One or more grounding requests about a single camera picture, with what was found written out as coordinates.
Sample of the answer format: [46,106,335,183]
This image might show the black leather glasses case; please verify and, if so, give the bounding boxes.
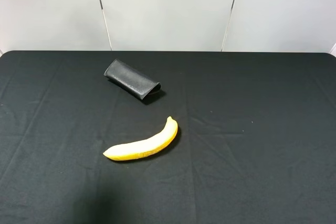
[104,59,161,100]

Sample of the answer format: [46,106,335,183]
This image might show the yellow banana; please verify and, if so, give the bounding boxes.
[103,116,179,161]

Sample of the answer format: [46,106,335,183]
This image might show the black table cloth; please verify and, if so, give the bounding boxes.
[1,51,335,223]

